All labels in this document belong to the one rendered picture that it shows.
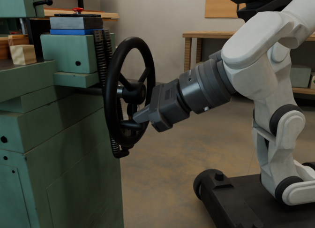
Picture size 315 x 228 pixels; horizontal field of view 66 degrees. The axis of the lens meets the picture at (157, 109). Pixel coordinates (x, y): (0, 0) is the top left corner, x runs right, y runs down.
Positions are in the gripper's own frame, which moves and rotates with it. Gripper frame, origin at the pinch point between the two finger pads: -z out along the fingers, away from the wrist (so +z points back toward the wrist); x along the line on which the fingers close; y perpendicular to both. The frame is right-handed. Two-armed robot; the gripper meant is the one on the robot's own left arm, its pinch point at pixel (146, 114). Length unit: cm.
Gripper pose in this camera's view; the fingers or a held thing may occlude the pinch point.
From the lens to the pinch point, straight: 53.3
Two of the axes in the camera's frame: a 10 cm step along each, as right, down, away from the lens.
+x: 1.0, -6.5, 7.5
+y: -5.6, -6.6, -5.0
